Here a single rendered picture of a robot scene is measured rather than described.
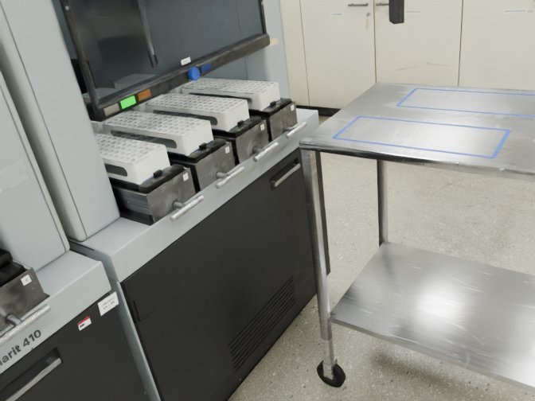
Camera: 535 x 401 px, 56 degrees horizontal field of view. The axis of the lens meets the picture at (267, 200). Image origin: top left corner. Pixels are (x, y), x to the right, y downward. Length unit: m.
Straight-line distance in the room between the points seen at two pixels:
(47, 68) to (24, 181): 0.21
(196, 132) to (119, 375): 0.56
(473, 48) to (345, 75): 0.82
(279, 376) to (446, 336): 0.57
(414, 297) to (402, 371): 0.28
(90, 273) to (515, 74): 2.56
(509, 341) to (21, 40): 1.26
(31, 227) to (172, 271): 0.33
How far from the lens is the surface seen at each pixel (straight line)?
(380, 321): 1.43
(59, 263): 1.07
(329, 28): 3.40
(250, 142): 1.31
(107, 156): 1.16
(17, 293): 0.95
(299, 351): 1.76
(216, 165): 1.21
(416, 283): 1.56
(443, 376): 1.69
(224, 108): 1.31
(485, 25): 3.07
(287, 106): 1.44
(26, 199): 1.02
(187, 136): 1.18
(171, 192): 1.11
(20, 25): 0.99
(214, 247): 1.27
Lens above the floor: 1.26
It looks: 29 degrees down
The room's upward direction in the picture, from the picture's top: 9 degrees counter-clockwise
